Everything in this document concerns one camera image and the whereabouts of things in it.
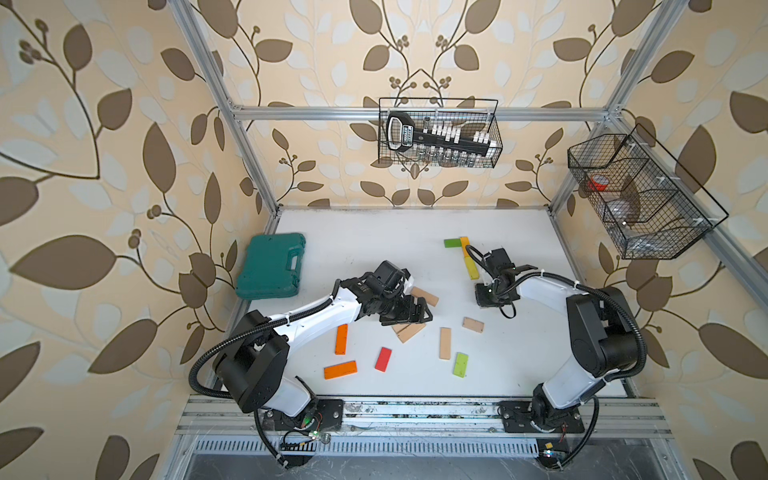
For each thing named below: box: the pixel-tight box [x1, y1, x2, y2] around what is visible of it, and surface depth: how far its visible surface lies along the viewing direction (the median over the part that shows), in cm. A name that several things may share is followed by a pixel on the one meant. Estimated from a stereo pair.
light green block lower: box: [452, 352, 469, 379], surface depth 84 cm
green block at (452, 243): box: [444, 238, 462, 248], surface depth 113 cm
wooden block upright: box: [439, 327, 452, 360], surface depth 89 cm
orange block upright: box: [334, 324, 349, 355], surface depth 89 cm
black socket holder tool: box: [386, 112, 498, 156], surface depth 85 cm
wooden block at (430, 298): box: [411, 286, 440, 307], surface depth 99 cm
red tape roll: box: [588, 174, 609, 192], surface depth 84 cm
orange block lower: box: [323, 360, 358, 381], surface depth 84 cm
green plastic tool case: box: [236, 233, 307, 300], surface depth 101 cm
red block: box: [374, 346, 393, 373], surface depth 86 cm
